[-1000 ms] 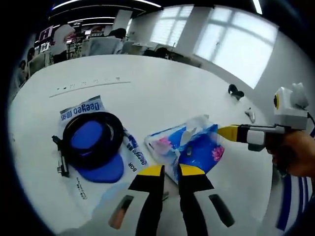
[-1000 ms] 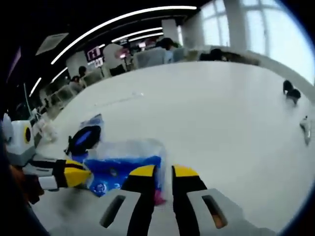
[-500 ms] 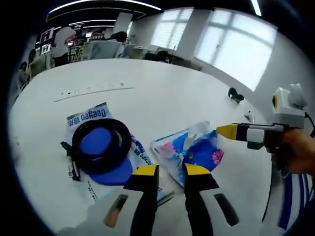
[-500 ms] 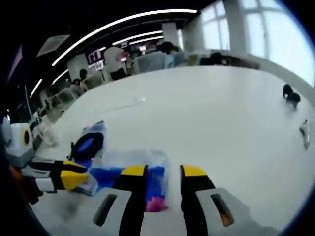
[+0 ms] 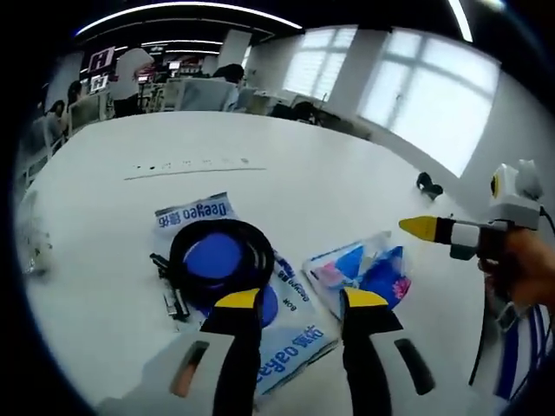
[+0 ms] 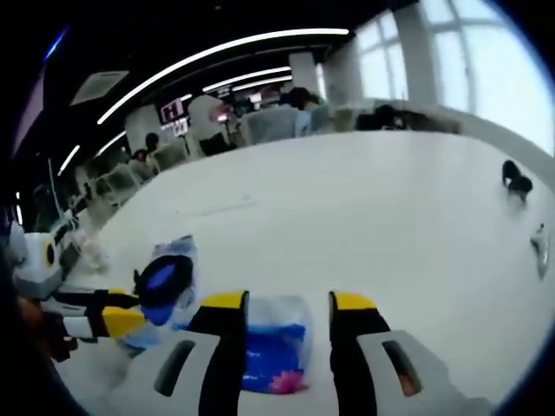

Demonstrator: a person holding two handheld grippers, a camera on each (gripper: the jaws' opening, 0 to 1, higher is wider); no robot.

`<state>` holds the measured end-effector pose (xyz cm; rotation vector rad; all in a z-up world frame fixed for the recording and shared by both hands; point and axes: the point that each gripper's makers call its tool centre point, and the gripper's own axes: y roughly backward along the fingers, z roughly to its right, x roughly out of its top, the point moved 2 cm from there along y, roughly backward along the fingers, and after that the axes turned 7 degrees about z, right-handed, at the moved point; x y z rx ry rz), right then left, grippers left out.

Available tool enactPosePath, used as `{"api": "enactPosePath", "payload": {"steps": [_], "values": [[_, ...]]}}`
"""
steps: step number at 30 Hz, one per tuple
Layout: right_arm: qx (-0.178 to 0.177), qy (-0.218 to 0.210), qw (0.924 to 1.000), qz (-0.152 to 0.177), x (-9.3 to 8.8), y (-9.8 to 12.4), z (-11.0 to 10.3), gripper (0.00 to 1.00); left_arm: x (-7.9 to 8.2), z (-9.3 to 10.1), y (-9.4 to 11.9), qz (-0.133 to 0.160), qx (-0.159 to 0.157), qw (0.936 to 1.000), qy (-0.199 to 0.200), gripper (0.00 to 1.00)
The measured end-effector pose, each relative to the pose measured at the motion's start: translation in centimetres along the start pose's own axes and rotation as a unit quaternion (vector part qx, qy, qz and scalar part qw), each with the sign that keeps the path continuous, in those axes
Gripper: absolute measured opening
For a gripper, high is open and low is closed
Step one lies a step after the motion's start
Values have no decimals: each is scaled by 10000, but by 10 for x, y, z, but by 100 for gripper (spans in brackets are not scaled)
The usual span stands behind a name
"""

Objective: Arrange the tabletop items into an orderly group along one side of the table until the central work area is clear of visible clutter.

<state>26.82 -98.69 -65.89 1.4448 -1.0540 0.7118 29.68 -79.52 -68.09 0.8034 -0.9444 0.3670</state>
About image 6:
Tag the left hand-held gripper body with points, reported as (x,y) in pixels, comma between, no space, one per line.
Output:
(37,264)

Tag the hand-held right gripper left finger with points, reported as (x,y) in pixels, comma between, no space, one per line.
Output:
(217,346)

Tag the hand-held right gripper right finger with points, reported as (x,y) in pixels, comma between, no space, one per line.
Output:
(355,355)

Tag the blue tissue packet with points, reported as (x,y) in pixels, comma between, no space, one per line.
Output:
(273,346)

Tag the clear packet with blue pad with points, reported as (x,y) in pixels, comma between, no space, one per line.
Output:
(182,247)

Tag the person's left hand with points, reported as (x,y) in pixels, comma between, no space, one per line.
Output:
(45,329)

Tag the white pillar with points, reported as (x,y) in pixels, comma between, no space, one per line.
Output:
(141,125)
(303,71)

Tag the ceiling air vent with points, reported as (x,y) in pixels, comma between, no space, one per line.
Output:
(99,86)

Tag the small white grey object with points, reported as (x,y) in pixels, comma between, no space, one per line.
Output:
(541,251)

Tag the small black object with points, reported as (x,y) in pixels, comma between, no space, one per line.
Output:
(518,182)

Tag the curved ceiling light strip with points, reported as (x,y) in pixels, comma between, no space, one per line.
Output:
(217,50)

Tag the narrow bright window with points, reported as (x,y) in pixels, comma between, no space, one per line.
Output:
(381,56)

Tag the large bright window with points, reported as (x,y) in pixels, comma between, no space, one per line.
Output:
(477,65)

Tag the wall monitor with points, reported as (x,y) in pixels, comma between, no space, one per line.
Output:
(173,110)

